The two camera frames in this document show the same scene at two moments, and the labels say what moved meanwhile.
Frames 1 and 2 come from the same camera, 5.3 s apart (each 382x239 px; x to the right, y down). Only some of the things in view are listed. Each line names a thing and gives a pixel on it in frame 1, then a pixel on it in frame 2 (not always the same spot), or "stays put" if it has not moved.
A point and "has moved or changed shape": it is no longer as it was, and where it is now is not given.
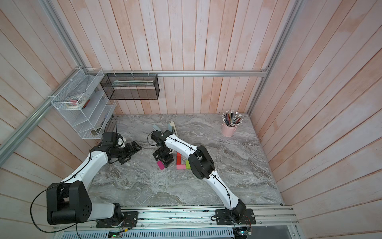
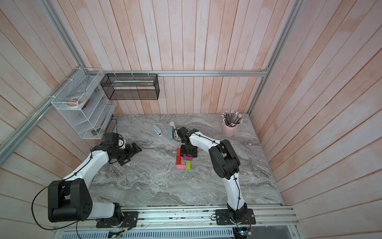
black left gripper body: [122, 153] stays put
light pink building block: [181, 167] stays put
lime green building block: [187, 164] stays put
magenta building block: [160, 165] has moved or changed shape
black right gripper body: [163, 156] → [188, 151]
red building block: [178, 158] stays put
